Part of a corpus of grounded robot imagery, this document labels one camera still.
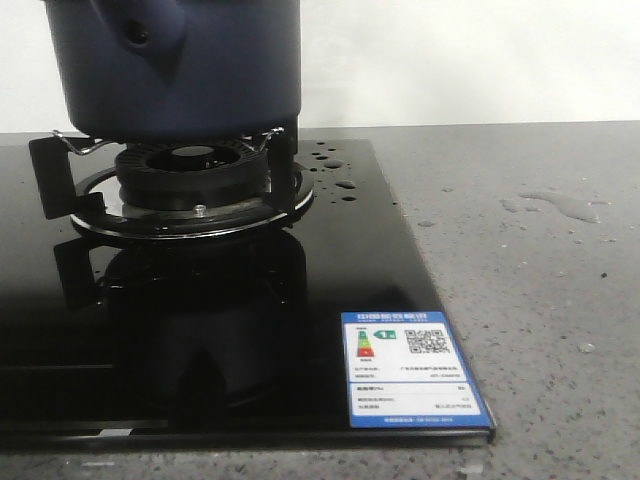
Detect dark blue saucepan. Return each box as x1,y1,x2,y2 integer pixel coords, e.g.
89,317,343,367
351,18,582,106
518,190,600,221
45,1,301,143

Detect black pot support grate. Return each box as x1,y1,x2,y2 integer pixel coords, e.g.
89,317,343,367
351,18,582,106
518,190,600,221
28,121,313,242

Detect black round gas burner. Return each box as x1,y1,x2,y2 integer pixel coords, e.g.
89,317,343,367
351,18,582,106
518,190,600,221
115,141,268,211

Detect blue energy label sticker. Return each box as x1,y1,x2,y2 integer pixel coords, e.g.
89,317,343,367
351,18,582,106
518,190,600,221
341,311,492,430

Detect black glass gas stove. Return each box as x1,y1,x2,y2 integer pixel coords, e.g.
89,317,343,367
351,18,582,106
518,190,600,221
1,139,496,451

